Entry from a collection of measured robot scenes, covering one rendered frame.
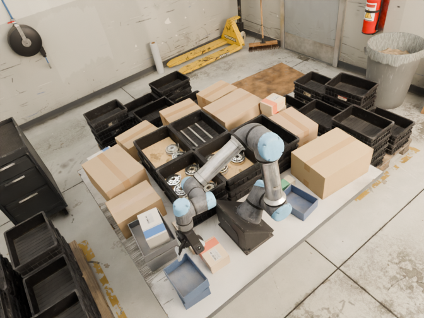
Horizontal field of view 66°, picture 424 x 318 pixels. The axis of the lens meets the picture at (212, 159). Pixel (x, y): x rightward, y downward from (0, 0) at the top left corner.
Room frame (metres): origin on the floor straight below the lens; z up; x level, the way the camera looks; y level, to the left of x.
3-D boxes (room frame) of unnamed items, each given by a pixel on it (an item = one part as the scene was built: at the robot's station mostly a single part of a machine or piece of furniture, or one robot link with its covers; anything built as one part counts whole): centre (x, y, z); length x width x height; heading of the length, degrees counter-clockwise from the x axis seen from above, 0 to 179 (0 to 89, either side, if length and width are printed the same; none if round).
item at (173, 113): (2.35, 0.18, 0.78); 0.30 x 0.22 x 0.16; 113
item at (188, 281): (0.86, 0.25, 0.81); 0.20 x 0.15 x 0.07; 29
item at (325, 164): (1.47, -0.75, 0.80); 0.40 x 0.30 x 0.20; 113
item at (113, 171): (1.74, 0.69, 0.80); 0.40 x 0.30 x 0.20; 33
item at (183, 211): (0.93, 0.17, 1.24); 0.09 x 0.08 x 0.11; 110
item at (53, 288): (1.16, 1.19, 0.31); 0.40 x 0.30 x 0.34; 29
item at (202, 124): (1.96, 0.06, 0.87); 0.40 x 0.30 x 0.11; 25
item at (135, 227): (1.16, 0.42, 0.82); 0.27 x 0.20 x 0.05; 23
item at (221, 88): (2.54, -0.16, 0.78); 0.30 x 0.22 x 0.16; 122
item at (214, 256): (1.01, 0.10, 0.74); 0.16 x 0.12 x 0.07; 25
